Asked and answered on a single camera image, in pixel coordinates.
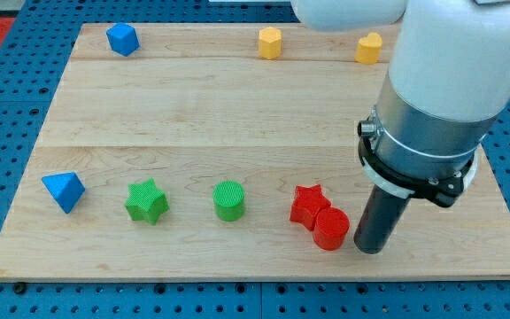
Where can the red star block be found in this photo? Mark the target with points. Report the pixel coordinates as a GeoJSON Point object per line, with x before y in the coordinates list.
{"type": "Point", "coordinates": [307, 203]}

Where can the yellow heart block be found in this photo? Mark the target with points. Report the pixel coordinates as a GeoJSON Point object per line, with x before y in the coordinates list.
{"type": "Point", "coordinates": [369, 49]}

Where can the green star block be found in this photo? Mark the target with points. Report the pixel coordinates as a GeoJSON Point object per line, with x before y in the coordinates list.
{"type": "Point", "coordinates": [146, 202]}

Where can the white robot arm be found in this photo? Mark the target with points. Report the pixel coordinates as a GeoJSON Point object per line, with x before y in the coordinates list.
{"type": "Point", "coordinates": [447, 81]}

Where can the wooden board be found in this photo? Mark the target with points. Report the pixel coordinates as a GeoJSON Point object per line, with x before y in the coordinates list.
{"type": "Point", "coordinates": [196, 105]}

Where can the red cylinder block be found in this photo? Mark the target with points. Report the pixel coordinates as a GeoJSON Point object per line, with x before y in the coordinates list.
{"type": "Point", "coordinates": [330, 228]}

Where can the yellow hexagon block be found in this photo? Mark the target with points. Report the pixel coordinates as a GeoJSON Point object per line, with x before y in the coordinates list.
{"type": "Point", "coordinates": [270, 42]}

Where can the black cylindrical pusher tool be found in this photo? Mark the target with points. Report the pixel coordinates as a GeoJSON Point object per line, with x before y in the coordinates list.
{"type": "Point", "coordinates": [380, 217]}

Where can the blue pyramid block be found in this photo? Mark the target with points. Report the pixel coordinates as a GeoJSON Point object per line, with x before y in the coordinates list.
{"type": "Point", "coordinates": [65, 188]}

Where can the green cylinder block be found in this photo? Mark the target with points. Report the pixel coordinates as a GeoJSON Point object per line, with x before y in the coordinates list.
{"type": "Point", "coordinates": [228, 198]}

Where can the blue cube block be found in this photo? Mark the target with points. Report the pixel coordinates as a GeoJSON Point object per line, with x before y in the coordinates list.
{"type": "Point", "coordinates": [123, 39]}

